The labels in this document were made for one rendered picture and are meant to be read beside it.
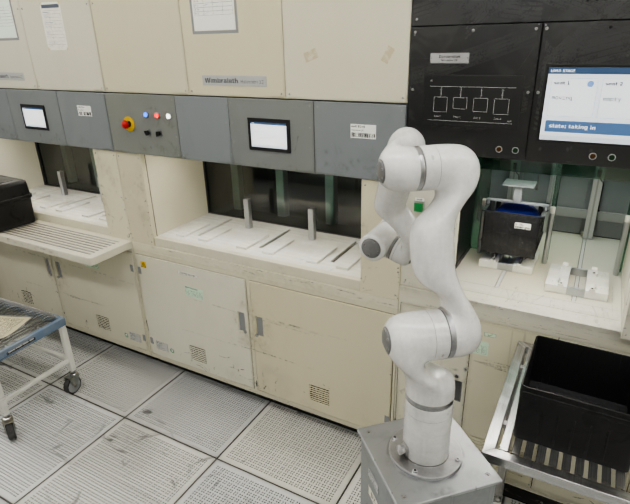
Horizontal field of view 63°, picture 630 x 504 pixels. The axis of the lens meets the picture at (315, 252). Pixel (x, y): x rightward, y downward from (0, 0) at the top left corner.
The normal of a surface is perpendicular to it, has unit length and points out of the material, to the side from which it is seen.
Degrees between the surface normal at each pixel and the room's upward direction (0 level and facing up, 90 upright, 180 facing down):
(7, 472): 0
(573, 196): 90
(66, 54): 90
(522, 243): 90
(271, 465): 0
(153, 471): 0
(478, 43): 90
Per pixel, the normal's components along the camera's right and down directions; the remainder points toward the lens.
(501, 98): -0.48, 0.35
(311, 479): -0.03, -0.92
